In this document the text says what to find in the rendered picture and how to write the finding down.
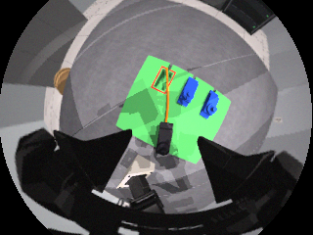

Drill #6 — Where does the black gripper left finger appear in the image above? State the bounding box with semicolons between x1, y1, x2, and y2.
52;129;132;193

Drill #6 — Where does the green flat deck plate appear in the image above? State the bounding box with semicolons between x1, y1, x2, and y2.
116;56;231;164

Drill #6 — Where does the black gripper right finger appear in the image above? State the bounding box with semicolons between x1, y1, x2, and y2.
197;136;277;204

